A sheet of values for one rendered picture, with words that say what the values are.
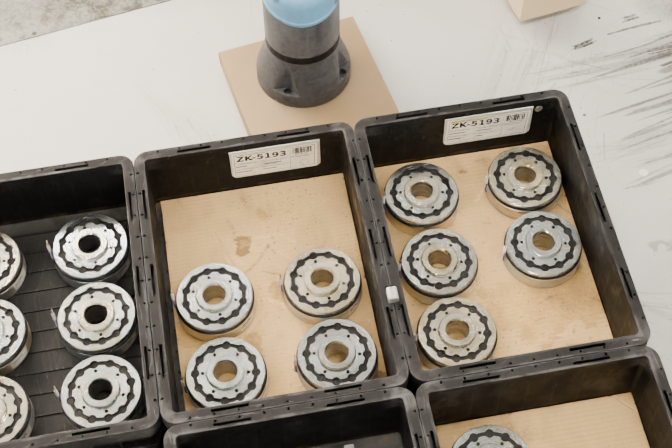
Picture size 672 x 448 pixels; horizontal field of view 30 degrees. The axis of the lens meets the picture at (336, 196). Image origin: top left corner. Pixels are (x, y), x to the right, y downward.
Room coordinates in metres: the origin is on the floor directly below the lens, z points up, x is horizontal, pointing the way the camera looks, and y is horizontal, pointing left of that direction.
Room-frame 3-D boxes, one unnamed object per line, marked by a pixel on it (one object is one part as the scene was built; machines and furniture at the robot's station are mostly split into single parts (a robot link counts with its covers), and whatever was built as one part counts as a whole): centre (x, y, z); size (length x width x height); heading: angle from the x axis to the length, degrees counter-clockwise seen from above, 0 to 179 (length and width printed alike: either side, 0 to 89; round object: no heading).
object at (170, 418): (0.81, 0.09, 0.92); 0.40 x 0.30 x 0.02; 8
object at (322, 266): (0.82, 0.02, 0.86); 0.05 x 0.05 x 0.01
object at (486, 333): (0.74, -0.15, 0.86); 0.10 x 0.10 x 0.01
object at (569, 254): (0.86, -0.28, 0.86); 0.10 x 0.10 x 0.01
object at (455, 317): (0.74, -0.15, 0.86); 0.05 x 0.05 x 0.01
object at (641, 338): (0.85, -0.20, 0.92); 0.40 x 0.30 x 0.02; 8
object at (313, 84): (1.28, 0.04, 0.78); 0.15 x 0.15 x 0.10
